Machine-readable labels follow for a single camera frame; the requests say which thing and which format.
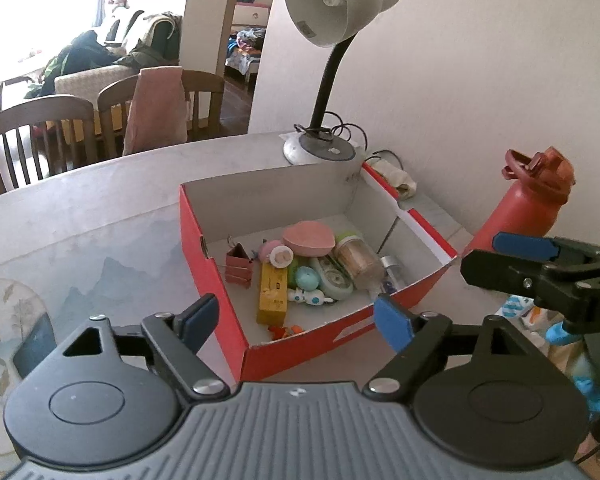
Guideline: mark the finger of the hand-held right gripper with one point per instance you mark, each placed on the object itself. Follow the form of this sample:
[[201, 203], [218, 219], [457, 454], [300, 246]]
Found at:
[[505, 270], [525, 246]]

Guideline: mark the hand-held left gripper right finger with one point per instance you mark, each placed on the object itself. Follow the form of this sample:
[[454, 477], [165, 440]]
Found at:
[[395, 322]]

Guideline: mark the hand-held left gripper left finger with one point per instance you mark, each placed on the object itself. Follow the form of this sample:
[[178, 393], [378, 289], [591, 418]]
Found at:
[[197, 322]]

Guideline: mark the red cardboard box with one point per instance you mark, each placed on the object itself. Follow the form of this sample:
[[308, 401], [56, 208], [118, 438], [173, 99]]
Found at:
[[205, 280]]

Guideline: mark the small silver-capped bottle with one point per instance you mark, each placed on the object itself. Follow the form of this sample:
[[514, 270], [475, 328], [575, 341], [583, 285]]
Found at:
[[391, 265]]

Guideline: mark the toothpick jar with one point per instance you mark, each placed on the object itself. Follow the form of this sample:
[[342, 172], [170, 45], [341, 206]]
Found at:
[[360, 262]]

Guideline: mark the yellow box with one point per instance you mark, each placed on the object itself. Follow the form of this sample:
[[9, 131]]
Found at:
[[272, 300]]

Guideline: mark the small orange item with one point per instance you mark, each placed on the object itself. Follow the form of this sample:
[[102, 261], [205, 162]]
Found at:
[[285, 331]]

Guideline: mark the white blue toy figure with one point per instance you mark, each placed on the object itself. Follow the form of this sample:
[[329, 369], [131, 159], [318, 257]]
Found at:
[[305, 297]]

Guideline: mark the teal round toy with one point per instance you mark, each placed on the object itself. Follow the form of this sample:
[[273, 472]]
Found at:
[[306, 278]]

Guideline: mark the pink round toy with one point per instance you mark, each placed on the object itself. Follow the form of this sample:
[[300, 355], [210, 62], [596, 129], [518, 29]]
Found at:
[[275, 252]]

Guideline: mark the pink plastic case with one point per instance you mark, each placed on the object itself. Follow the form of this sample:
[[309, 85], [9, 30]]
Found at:
[[307, 237]]

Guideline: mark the red water bottle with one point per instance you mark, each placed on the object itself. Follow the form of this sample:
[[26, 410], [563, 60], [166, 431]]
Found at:
[[520, 210]]

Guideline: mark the white blue packet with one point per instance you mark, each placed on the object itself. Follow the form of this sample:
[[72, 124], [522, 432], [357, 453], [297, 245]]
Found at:
[[517, 307]]

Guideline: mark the printed table mat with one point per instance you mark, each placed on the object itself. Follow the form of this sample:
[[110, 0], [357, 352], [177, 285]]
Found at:
[[105, 220]]

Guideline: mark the pink cloth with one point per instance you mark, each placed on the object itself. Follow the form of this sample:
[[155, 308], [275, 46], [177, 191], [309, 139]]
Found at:
[[155, 110]]

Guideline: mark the wooden dining chair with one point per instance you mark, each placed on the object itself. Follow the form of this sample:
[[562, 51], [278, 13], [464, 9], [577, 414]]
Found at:
[[205, 90], [40, 115]]

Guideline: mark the beige sofa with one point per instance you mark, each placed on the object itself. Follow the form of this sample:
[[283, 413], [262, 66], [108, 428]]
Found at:
[[85, 82]]

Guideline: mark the colourful bedding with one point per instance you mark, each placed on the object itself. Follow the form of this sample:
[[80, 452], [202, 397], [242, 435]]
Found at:
[[245, 50]]

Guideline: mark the grey sofa blanket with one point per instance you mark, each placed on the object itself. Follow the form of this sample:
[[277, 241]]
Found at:
[[155, 35]]

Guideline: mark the dark green jacket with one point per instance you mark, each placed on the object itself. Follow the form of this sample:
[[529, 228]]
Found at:
[[80, 55]]

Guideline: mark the grey desk lamp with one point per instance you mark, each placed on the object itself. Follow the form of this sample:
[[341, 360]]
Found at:
[[330, 5]]

